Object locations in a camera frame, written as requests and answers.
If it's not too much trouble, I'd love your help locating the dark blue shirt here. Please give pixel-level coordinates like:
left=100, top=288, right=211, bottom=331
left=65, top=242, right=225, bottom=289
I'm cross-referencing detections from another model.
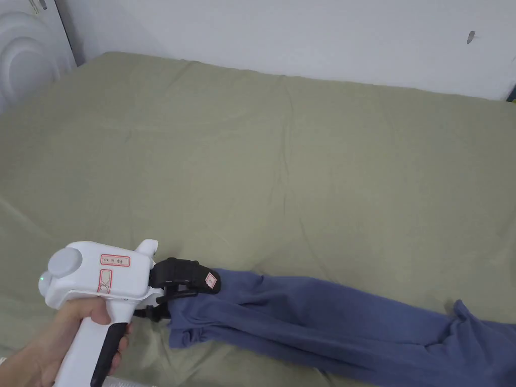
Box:
left=167, top=268, right=516, bottom=387

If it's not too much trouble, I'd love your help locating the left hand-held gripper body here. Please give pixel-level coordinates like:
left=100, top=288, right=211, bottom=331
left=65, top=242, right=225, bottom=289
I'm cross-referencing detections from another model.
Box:
left=38, top=239, right=172, bottom=387

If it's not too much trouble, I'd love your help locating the bed with pale green sheet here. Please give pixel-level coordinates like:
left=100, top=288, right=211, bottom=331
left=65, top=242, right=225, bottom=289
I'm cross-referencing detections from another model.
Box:
left=0, top=51, right=516, bottom=387

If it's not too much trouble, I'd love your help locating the person's left hand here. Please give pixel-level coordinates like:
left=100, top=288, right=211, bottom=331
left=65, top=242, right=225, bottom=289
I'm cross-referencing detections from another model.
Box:
left=0, top=300, right=135, bottom=387

